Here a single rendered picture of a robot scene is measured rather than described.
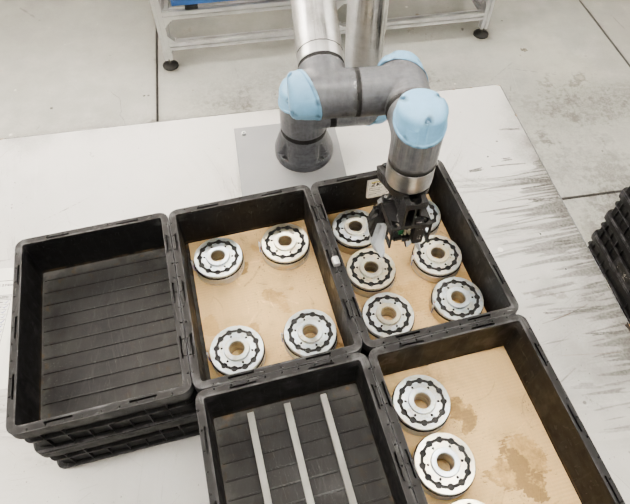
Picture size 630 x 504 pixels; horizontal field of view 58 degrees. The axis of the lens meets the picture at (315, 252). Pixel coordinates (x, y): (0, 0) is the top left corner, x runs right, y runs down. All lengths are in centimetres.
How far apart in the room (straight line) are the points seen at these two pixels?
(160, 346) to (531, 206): 98
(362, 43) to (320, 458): 83
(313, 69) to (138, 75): 228
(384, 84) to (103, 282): 71
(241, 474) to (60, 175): 99
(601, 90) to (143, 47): 235
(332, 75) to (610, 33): 287
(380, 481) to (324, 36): 73
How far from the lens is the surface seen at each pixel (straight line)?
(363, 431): 106
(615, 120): 309
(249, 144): 154
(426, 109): 81
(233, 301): 117
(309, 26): 95
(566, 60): 336
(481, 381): 113
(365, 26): 125
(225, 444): 106
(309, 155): 143
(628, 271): 207
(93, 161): 169
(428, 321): 116
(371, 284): 115
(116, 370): 116
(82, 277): 129
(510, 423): 111
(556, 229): 155
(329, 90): 87
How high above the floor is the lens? 183
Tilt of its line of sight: 55 degrees down
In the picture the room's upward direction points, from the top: straight up
